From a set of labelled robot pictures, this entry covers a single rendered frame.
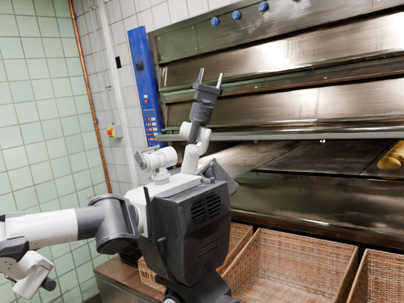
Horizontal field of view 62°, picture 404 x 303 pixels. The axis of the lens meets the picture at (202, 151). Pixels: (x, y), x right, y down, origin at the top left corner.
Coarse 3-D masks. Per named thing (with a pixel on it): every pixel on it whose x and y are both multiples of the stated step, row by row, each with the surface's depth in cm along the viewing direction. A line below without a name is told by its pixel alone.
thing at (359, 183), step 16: (240, 176) 199; (256, 176) 191; (272, 176) 184; (288, 176) 178; (304, 176) 172; (320, 176) 166; (336, 176) 162; (352, 176) 158; (368, 176) 155; (384, 176) 152
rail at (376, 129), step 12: (216, 132) 185; (228, 132) 179; (240, 132) 174; (252, 132) 169; (264, 132) 165; (276, 132) 160; (288, 132) 156; (300, 132) 152; (312, 132) 148; (324, 132) 145; (336, 132) 142; (348, 132) 138
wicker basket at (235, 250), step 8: (232, 224) 208; (240, 224) 203; (232, 232) 207; (240, 232) 203; (248, 232) 195; (232, 240) 208; (240, 240) 189; (248, 240) 196; (232, 248) 207; (240, 248) 190; (232, 256) 183; (144, 264) 198; (224, 264) 178; (144, 272) 201; (152, 272) 195; (224, 272) 179; (144, 280) 203; (152, 280) 197; (160, 288) 194
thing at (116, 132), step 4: (116, 124) 266; (108, 128) 264; (112, 128) 260; (116, 128) 262; (120, 128) 264; (112, 132) 262; (116, 132) 262; (120, 132) 264; (108, 136) 267; (112, 136) 263; (116, 136) 262; (120, 136) 265
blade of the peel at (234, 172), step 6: (180, 168) 227; (198, 168) 219; (228, 168) 207; (234, 168) 205; (240, 168) 203; (246, 168) 201; (252, 168) 199; (174, 174) 213; (234, 174) 192; (240, 174) 189; (150, 180) 208
